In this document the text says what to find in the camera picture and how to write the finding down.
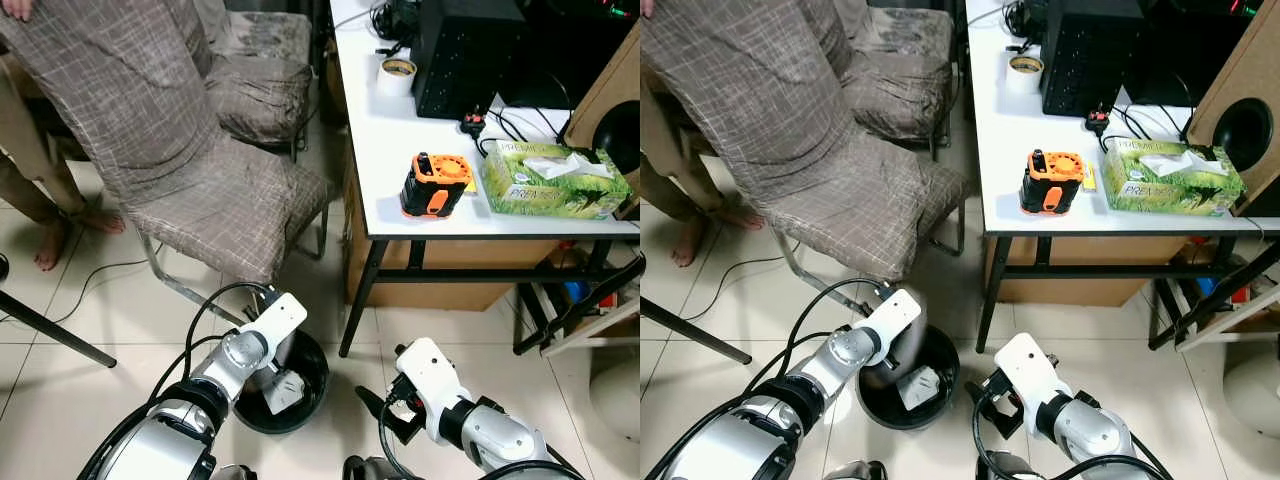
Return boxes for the white cardboard box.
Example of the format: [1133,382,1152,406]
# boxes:
[261,367,307,417]
[896,366,942,412]

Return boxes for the white table with black legs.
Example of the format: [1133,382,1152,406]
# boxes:
[330,0,641,359]
[964,0,1280,354]

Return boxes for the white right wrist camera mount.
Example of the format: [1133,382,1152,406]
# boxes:
[394,337,462,442]
[992,332,1062,437]

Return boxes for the white tape roll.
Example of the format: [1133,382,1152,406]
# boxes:
[1004,54,1047,97]
[377,56,420,97]

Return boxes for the light wooden shelf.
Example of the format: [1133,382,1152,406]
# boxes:
[544,298,641,359]
[1174,288,1280,352]

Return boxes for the person's legs in khaki trousers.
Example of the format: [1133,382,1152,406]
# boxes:
[640,72,767,269]
[0,45,127,273]

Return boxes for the white round plastic object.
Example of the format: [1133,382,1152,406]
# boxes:
[589,344,641,442]
[1221,349,1280,442]

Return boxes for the thin floor cable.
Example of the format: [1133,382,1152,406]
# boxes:
[698,257,788,322]
[48,257,153,327]

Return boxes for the black folded metal stand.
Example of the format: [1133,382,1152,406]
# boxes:
[514,254,641,357]
[1149,239,1280,352]

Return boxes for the black glass computer case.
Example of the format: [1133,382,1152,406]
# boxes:
[500,0,641,111]
[1140,0,1263,109]

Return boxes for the brown checked fabric chair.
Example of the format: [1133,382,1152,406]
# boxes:
[830,0,962,163]
[195,0,317,163]
[640,0,970,317]
[0,0,332,327]

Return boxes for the orange and black tool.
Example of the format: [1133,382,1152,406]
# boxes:
[399,151,475,220]
[1019,149,1089,217]

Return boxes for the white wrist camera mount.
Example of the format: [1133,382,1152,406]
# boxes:
[235,292,309,367]
[992,332,1062,437]
[394,337,462,442]
[862,289,924,367]

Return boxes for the brown cardboard carton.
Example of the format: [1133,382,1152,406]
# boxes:
[344,165,563,312]
[984,234,1188,307]

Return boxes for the black metal bar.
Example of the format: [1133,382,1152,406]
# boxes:
[0,255,117,370]
[640,297,754,367]

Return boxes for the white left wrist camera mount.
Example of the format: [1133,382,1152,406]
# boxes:
[235,292,309,367]
[862,289,924,367]

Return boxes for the green tissue box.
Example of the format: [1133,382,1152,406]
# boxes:
[1099,136,1249,215]
[479,139,634,222]

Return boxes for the black power cable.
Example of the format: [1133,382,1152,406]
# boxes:
[484,72,573,147]
[1108,72,1198,143]

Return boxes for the wooden loudspeaker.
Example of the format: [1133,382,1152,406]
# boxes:
[564,20,641,217]
[1184,4,1280,217]

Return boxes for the black perforated computer tower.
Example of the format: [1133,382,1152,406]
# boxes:
[412,0,529,122]
[1039,0,1152,119]

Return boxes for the black round rubbish bin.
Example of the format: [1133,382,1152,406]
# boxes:
[234,328,332,437]
[856,324,964,432]

